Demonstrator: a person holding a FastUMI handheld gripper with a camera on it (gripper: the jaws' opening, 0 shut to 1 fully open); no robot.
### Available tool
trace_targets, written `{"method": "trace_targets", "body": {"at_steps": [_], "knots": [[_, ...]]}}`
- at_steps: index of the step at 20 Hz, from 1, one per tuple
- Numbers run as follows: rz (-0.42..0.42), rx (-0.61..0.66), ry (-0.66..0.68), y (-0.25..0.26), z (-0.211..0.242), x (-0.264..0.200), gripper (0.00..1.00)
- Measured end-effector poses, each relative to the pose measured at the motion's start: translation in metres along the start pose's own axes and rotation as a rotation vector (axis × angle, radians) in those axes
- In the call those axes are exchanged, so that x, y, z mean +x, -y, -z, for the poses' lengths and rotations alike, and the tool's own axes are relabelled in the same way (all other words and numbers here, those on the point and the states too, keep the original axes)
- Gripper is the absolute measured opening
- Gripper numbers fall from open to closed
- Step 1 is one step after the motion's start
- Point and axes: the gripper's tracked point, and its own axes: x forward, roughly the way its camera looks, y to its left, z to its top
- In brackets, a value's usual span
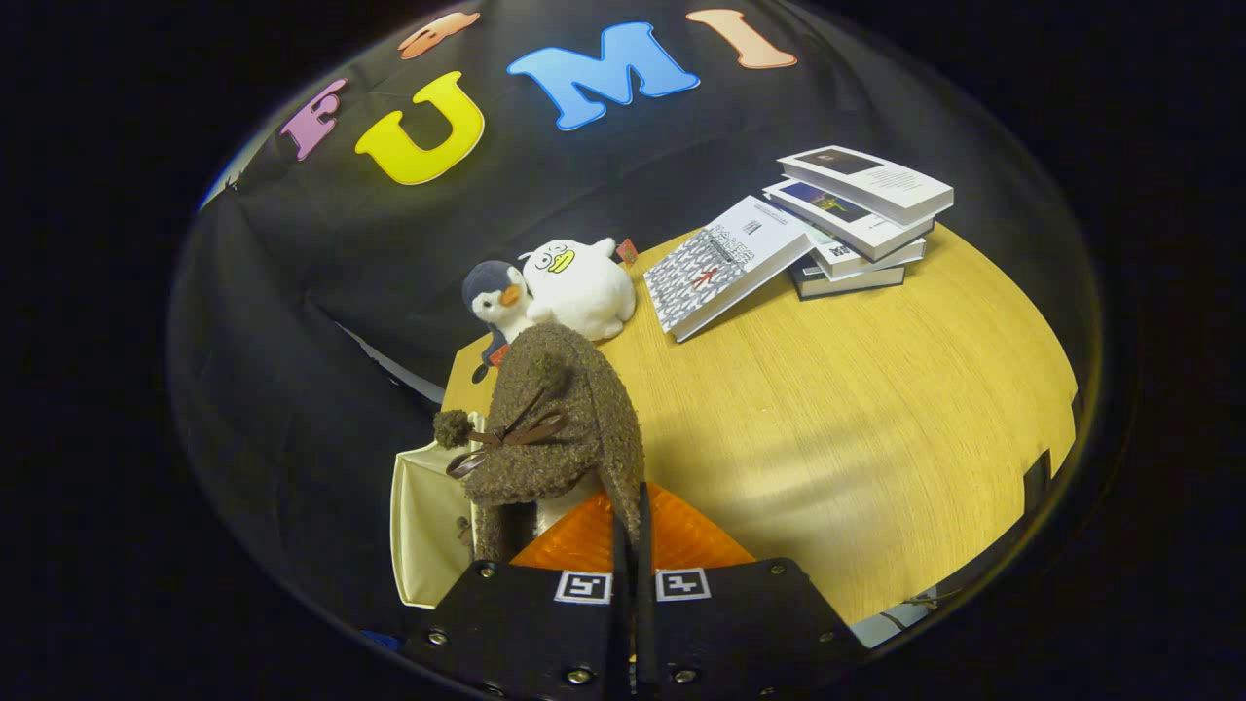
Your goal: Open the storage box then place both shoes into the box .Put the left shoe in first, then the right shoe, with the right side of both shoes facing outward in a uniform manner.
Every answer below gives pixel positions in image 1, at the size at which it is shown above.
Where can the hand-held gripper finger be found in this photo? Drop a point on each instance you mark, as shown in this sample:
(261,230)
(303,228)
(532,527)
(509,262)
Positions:
(623,633)
(646,633)

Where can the cream storage box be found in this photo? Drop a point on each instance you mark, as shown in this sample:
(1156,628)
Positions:
(428,526)

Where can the brown fuzzy slipper shoe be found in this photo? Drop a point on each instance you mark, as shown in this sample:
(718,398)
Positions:
(584,409)

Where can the small blue object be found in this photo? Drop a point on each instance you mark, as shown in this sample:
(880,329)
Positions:
(382,640)

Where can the white duck plush toy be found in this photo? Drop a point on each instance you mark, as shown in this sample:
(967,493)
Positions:
(584,292)

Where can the grey penguin plush toy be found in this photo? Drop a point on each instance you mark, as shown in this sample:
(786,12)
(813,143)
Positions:
(496,297)

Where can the grey patterned cover book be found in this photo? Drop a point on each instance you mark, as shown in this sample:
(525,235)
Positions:
(730,263)

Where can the dark grey book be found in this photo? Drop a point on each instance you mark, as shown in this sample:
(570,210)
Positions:
(847,284)

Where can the thin white book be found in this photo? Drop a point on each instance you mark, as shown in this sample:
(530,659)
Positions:
(871,263)

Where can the white book with dark picture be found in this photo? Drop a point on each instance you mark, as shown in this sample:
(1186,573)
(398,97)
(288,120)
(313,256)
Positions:
(876,185)

